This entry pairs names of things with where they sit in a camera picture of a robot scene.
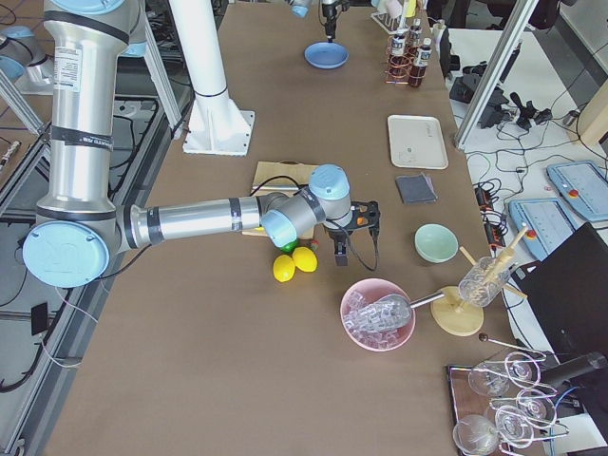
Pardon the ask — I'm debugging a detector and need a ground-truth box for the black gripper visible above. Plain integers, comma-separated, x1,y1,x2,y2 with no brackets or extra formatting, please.
319,0,350,26
324,200,381,266

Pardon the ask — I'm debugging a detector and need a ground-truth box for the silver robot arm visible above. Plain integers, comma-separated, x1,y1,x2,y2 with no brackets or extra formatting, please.
23,1,380,288

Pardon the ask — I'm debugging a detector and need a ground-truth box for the blue round plate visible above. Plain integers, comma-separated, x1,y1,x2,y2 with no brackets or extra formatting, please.
304,42,350,69

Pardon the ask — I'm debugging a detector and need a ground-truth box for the green lime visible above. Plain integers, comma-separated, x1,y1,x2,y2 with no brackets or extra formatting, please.
279,239,299,254

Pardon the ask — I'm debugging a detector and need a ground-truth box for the pink bowl of ice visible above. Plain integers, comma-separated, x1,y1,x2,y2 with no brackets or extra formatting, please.
340,278,416,352

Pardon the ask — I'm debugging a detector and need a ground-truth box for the wooden cutting board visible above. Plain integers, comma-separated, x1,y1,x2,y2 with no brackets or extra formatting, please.
241,161,320,240

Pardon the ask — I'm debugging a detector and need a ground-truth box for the metal ice scoop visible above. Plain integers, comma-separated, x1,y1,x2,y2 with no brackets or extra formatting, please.
360,292,445,332

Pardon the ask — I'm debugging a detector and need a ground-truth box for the grey folded cloth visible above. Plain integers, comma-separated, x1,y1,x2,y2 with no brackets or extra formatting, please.
395,173,437,204

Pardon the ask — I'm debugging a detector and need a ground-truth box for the mint green bowl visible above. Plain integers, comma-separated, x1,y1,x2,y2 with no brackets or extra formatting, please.
414,223,459,263

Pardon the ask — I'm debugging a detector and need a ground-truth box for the dark bottle white cap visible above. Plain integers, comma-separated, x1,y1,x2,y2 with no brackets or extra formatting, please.
408,38,432,87

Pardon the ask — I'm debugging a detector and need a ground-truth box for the cream rabbit tray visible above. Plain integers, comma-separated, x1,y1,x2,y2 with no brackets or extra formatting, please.
388,114,448,170

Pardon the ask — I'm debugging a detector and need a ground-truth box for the wooden cup stand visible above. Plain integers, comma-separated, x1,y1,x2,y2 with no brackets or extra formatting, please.
430,225,527,336

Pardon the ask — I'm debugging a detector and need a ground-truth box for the clear glass cup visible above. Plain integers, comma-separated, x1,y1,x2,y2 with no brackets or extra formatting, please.
458,256,510,308

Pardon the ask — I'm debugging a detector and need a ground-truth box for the blue teach pendant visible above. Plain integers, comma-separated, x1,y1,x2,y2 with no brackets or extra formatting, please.
508,198,579,260
546,161,607,222

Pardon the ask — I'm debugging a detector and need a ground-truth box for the wine glass rack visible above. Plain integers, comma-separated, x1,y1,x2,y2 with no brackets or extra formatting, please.
446,348,570,455

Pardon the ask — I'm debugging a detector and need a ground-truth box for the black monitor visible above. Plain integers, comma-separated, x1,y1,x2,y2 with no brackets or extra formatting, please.
512,222,607,355

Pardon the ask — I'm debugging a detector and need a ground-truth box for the copper wire bottle rack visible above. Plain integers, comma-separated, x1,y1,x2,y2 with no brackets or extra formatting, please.
385,35,432,87

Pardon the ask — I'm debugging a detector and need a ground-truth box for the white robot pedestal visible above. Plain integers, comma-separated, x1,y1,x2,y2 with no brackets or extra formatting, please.
170,0,255,157

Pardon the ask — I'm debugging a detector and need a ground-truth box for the aluminium frame post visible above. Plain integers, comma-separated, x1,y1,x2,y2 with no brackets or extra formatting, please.
454,0,538,150

